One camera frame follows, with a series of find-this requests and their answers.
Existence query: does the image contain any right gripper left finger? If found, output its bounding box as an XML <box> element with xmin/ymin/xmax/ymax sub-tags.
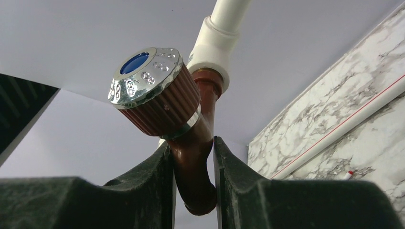
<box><xmin>0</xmin><ymin>143</ymin><xmax>176</xmax><ymax>229</ymax></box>

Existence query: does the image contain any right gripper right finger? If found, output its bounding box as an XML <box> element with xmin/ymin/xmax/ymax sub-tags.
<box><xmin>213</xmin><ymin>136</ymin><xmax>403</xmax><ymax>229</ymax></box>

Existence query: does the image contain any brown water faucet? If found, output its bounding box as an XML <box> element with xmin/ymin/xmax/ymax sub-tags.
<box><xmin>107</xmin><ymin>47</ymin><xmax>224</xmax><ymax>216</ymax></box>

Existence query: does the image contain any white PVC pipe frame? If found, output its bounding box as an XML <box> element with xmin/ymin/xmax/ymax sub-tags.
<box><xmin>158</xmin><ymin>0</ymin><xmax>405</xmax><ymax>181</ymax></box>

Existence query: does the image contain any red capped white pen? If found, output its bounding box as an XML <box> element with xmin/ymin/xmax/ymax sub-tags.
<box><xmin>343</xmin><ymin>170</ymin><xmax>354</xmax><ymax>180</ymax></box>

